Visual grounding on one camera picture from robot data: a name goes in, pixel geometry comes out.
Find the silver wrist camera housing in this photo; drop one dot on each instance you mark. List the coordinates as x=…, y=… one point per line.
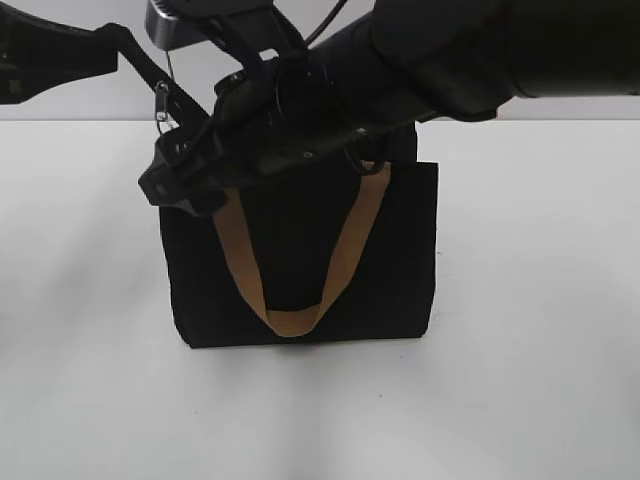
x=166, y=30

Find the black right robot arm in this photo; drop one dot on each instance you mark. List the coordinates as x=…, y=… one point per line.
x=455, y=59

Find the black bag with tan handles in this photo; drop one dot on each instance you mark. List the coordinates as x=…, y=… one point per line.
x=324, y=255

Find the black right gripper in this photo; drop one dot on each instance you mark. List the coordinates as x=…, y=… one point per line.
x=298, y=111

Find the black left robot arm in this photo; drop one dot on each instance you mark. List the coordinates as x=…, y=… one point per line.
x=38, y=55

